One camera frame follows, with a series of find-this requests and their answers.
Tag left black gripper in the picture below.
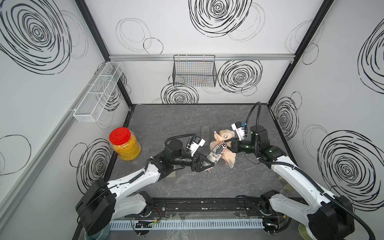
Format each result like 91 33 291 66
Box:
171 151 214 173

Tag grey rectangular eyeglass case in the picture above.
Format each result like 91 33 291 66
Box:
166 171 176 179

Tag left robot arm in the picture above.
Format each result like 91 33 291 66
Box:
76 138 220 236

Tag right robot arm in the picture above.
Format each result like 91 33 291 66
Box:
225 122 355 240

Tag grey fabric oval eyeglass case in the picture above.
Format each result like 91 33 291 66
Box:
200 125 211 148

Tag red lid jar yellow grains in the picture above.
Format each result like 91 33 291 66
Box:
109 127 141 161

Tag green white tape roll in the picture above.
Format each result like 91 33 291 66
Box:
298 224 312 240

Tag teal tape roll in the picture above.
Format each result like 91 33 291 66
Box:
84 226 110 240

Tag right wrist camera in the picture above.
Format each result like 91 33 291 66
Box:
231 122 248 141

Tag black corrugated left cable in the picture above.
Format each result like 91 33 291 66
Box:
163 133 198 148

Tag black corrugated cable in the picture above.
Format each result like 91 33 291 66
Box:
244 101 376 240
163 133 198 148

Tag black corrugated right cable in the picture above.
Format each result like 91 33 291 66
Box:
244 101 376 240

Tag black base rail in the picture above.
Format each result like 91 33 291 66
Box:
141 195 286 219

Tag white slotted cable duct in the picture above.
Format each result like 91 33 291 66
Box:
109 219 265 231

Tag black wire wall basket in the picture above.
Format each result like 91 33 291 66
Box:
172 55 218 88

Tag white wire wall shelf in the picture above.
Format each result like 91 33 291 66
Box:
73 62 124 123

